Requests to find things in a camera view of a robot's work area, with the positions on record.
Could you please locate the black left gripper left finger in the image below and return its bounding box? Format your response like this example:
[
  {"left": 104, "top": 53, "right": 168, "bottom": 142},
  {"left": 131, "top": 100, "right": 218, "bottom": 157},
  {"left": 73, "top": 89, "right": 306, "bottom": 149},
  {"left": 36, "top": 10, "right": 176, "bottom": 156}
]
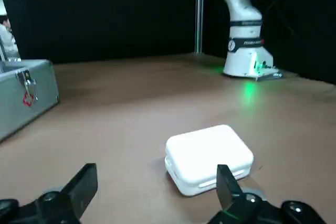
[{"left": 0, "top": 163, "right": 99, "bottom": 224}]

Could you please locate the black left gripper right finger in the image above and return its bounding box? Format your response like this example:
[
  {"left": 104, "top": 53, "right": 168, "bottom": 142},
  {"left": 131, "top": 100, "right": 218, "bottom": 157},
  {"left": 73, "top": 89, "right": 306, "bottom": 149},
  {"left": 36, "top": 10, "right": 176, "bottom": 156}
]
[{"left": 209, "top": 164, "right": 327, "bottom": 224}]

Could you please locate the small white medicine box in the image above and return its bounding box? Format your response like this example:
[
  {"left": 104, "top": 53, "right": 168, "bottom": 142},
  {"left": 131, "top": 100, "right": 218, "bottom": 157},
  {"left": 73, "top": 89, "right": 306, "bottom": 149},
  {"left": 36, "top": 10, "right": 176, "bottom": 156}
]
[{"left": 164, "top": 124, "right": 255, "bottom": 197}]

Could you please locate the silver aluminium case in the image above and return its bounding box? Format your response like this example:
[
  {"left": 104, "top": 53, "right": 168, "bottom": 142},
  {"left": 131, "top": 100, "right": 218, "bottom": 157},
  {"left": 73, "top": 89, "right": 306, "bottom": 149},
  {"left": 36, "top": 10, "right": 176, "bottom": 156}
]
[{"left": 0, "top": 59, "right": 61, "bottom": 143}]

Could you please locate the person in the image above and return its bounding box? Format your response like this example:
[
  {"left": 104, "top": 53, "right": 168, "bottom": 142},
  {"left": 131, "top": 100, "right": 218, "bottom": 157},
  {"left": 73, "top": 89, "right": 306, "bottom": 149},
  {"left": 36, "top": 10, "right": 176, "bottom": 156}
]
[{"left": 0, "top": 15, "right": 19, "bottom": 58}]

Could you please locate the aluminium frame post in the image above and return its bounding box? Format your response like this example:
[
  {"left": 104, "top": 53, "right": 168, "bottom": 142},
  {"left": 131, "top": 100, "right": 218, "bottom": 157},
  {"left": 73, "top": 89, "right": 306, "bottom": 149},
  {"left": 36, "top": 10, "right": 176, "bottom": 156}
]
[{"left": 195, "top": 0, "right": 205, "bottom": 54}]

